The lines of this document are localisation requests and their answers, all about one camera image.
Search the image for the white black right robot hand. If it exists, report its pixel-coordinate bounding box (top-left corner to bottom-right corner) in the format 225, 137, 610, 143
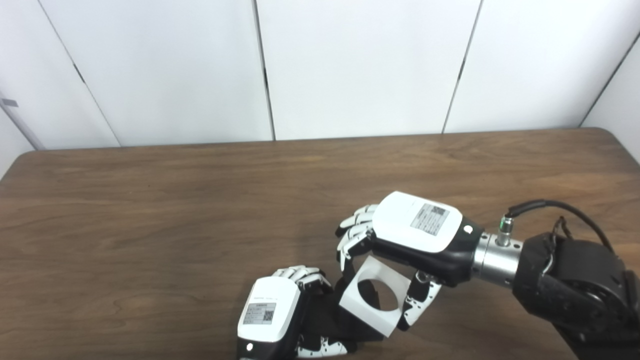
335, 191, 485, 332

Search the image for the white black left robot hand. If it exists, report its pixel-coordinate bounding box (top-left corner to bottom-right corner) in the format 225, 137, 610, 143
236, 265, 358, 360

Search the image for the black peg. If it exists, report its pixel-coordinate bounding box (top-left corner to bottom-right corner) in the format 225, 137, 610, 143
300, 277, 386, 352

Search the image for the white square piece with hole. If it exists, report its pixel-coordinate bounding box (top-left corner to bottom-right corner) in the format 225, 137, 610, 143
338, 255, 412, 338

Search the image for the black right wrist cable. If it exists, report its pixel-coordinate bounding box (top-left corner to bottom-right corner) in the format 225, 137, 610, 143
500, 199, 616, 253

